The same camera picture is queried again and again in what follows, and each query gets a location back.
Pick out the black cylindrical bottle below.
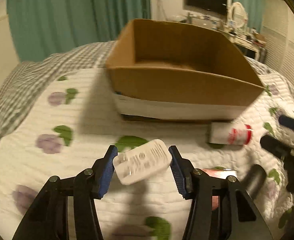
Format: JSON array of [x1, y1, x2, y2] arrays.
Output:
[[240, 164, 267, 200]]

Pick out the white bottle with red cap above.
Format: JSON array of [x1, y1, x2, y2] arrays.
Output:
[[208, 122, 253, 146]]

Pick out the white power adapter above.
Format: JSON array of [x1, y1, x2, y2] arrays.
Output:
[[113, 139, 172, 185]]

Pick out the white wardrobe sliding doors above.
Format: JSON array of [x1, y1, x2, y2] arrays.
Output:
[[261, 0, 294, 86]]

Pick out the white dressing table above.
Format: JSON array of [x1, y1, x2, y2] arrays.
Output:
[[186, 12, 267, 63]]

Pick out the white floral quilt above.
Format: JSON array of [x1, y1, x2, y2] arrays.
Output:
[[0, 68, 294, 239]]

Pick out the white round vanity mirror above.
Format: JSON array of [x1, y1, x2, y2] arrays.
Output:
[[227, 2, 248, 29]]

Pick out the brown cardboard box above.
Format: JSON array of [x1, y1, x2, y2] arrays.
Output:
[[105, 19, 264, 121]]

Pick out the grey checked bedsheet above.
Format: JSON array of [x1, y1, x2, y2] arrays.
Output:
[[0, 41, 116, 140]]

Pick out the teal curtain left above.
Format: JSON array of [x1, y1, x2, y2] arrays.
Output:
[[7, 0, 151, 62]]

